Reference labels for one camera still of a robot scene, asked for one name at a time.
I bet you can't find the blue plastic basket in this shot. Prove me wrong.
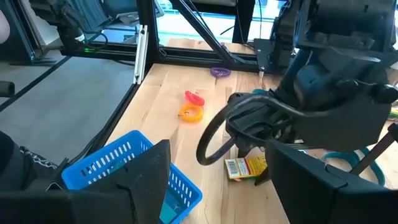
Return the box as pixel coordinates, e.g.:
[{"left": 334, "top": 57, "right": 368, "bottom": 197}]
[{"left": 61, "top": 129, "right": 203, "bottom": 224}]

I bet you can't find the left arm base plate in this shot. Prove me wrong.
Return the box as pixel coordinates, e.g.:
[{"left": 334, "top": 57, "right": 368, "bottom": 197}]
[{"left": 253, "top": 37, "right": 282, "bottom": 75}]

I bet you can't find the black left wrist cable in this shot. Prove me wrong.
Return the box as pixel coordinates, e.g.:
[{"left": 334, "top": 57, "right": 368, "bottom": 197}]
[{"left": 195, "top": 93, "right": 315, "bottom": 166}]

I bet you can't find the yellow snack packet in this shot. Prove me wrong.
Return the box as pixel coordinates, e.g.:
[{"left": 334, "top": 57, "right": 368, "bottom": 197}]
[{"left": 224, "top": 156, "right": 269, "bottom": 182}]

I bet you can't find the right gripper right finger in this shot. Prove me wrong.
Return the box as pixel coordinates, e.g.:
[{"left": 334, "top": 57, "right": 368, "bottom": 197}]
[{"left": 266, "top": 138, "right": 398, "bottom": 224}]

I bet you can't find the orange spiral coil keychain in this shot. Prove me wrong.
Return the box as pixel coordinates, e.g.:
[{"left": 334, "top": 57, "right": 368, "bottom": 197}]
[{"left": 178, "top": 103, "right": 205, "bottom": 123}]

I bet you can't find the purple spiral coil keychain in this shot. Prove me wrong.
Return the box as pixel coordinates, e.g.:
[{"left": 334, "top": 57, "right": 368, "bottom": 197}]
[{"left": 210, "top": 67, "right": 232, "bottom": 78}]

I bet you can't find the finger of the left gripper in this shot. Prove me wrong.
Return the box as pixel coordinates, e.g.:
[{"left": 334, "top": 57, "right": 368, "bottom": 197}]
[
  {"left": 254, "top": 167, "right": 271, "bottom": 187},
  {"left": 236, "top": 144, "right": 253, "bottom": 159}
]

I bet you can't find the red spiral coil keychain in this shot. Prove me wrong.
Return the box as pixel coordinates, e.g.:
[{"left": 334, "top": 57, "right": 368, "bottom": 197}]
[{"left": 184, "top": 90, "right": 206, "bottom": 107}]

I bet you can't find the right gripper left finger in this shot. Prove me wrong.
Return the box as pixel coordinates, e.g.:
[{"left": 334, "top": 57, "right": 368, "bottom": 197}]
[{"left": 0, "top": 139, "right": 172, "bottom": 224}]

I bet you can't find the white frame bracket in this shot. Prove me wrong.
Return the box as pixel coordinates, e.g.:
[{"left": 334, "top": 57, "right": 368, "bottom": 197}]
[{"left": 132, "top": 24, "right": 149, "bottom": 85}]

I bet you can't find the person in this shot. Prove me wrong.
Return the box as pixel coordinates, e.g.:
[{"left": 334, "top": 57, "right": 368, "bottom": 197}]
[{"left": 0, "top": 130, "right": 68, "bottom": 191}]

